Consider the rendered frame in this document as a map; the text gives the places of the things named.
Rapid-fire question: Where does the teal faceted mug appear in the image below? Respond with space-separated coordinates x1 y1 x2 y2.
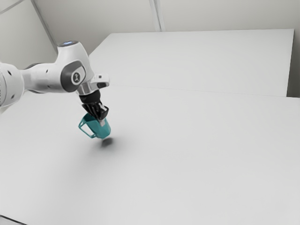
78 113 112 139

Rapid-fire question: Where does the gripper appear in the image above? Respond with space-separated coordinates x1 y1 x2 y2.
78 91 110 128

